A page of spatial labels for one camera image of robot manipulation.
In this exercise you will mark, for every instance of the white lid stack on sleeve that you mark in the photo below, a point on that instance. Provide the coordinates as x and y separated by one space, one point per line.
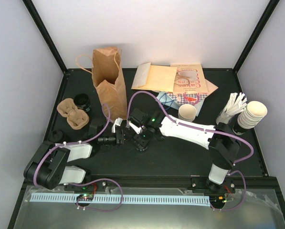
252 114

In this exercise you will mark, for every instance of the yellow padded envelope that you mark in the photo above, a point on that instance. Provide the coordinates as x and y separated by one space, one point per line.
154 78

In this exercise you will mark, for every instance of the black cup sleeve stack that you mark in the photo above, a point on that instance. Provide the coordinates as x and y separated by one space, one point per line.
82 101

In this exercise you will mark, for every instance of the brown paper bag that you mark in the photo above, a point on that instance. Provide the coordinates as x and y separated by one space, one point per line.
108 80

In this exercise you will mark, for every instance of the jar of white stirrers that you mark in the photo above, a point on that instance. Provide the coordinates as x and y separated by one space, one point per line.
235 105

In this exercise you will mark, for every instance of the cakes printed paper bag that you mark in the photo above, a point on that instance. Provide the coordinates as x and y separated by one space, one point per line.
189 79

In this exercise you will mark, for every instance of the black frame post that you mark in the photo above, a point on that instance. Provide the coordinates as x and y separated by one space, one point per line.
267 13
45 34

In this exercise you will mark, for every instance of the right black frame post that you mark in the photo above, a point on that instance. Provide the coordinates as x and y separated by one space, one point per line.
267 13

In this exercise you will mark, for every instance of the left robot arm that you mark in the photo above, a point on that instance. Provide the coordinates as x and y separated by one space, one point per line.
48 166

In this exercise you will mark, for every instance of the white paper cup stack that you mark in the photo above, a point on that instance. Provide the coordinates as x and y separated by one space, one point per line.
187 112

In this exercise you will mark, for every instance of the black sleeved paper cup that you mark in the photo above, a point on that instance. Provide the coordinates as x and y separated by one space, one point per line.
142 148

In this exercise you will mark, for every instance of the tan flat paper bag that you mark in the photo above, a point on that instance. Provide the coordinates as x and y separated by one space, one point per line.
211 87

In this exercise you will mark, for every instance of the blue checkered paper bag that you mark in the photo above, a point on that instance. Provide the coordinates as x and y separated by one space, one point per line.
186 98

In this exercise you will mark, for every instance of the light blue cable duct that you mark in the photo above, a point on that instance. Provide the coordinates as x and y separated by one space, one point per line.
124 199

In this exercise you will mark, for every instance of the brown cardboard cup carrier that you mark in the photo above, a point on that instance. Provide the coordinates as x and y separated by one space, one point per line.
75 117

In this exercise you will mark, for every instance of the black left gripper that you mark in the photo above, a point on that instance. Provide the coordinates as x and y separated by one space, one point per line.
120 137

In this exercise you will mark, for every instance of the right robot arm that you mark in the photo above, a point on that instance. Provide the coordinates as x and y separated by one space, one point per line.
223 148

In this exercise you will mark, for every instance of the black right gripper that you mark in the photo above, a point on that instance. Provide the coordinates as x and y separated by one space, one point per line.
138 141

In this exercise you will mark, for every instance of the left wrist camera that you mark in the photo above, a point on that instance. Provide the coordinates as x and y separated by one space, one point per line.
116 123

